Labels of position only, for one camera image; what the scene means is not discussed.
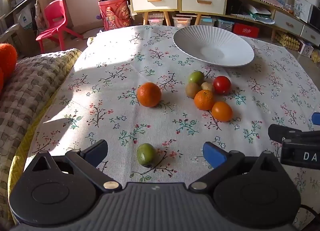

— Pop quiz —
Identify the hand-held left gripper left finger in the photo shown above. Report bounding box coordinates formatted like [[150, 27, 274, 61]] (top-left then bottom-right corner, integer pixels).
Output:
[[24, 139, 123, 194]]

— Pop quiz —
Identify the tan round longan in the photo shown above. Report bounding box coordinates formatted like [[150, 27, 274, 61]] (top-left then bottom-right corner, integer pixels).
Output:
[[201, 82, 215, 94]]

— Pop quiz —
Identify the small dimpled mandarin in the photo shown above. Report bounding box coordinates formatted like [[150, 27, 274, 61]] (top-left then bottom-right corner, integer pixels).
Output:
[[194, 89, 216, 111]]

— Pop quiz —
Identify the white ribbed plate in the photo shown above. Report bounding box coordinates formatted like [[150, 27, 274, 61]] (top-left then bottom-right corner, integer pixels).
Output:
[[172, 25, 255, 68]]

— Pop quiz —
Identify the stack of papers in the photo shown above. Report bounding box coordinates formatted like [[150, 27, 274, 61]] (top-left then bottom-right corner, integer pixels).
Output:
[[232, 4, 275, 25]]

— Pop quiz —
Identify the yellow block toy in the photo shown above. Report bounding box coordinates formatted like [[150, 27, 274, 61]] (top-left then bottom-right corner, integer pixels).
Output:
[[275, 32, 300, 51]]

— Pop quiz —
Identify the white patterned box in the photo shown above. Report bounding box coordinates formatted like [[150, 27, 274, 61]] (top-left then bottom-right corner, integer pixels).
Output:
[[299, 41, 314, 57]]

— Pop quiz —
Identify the orange plush toy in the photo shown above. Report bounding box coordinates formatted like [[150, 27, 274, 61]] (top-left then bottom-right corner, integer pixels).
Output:
[[0, 43, 18, 91]]

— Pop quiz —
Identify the green round fruit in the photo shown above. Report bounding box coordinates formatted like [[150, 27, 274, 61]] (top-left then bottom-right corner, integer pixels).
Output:
[[188, 71, 205, 85], [137, 143, 156, 167]]

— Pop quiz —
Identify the woven checked blanket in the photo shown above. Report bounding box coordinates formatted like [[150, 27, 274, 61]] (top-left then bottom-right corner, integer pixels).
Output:
[[0, 48, 83, 224]]

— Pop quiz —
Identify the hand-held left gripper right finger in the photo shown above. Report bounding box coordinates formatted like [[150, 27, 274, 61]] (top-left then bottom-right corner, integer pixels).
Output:
[[188, 141, 288, 194]]

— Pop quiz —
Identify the large round orange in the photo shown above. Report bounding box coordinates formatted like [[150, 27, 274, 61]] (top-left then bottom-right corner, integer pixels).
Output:
[[137, 82, 162, 108]]

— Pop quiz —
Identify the black cable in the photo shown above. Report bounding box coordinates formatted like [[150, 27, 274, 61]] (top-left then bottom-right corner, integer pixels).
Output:
[[299, 204, 316, 219]]

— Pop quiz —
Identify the smooth orange tomato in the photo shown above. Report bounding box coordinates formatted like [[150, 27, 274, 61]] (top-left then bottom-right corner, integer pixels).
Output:
[[211, 101, 233, 122]]

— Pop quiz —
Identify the yellow packet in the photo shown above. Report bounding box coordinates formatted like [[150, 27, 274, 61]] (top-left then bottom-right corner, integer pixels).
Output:
[[310, 48, 320, 64]]

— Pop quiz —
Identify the red printed bucket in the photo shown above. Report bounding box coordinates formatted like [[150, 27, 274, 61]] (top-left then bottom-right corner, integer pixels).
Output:
[[98, 0, 134, 31]]

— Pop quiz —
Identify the brown kiwi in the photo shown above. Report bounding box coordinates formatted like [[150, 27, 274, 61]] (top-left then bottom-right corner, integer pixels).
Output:
[[185, 82, 202, 99]]

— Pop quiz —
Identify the yellow quilted cover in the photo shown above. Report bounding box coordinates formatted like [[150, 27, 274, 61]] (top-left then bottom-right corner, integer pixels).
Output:
[[7, 91, 60, 225]]

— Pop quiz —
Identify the red flat box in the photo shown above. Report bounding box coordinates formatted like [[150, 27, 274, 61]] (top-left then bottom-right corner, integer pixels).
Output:
[[232, 23, 260, 37]]

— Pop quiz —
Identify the red plastic chair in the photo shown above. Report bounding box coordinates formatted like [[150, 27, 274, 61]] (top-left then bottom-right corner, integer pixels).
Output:
[[36, 0, 84, 54]]

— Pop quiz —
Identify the floral tablecloth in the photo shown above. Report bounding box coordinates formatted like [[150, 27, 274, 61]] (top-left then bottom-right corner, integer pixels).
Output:
[[24, 24, 320, 231]]

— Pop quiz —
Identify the red tomato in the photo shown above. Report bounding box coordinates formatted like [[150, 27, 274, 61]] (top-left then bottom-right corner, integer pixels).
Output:
[[213, 76, 232, 95]]

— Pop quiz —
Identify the black device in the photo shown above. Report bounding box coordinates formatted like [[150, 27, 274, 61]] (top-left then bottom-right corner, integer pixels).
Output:
[[226, 0, 244, 16]]

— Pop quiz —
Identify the white cabinet drawer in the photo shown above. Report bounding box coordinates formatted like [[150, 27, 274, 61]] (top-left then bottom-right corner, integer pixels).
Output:
[[301, 24, 320, 46], [182, 0, 227, 15], [274, 10, 304, 35], [130, 0, 178, 12]]

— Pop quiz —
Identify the clear storage box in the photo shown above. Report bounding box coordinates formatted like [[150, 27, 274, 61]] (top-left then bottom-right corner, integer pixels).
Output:
[[148, 12, 167, 26], [172, 15, 192, 28]]

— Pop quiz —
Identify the blue lid storage box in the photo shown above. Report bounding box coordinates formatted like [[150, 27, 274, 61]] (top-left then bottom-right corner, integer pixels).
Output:
[[200, 17, 217, 27], [216, 19, 235, 32]]

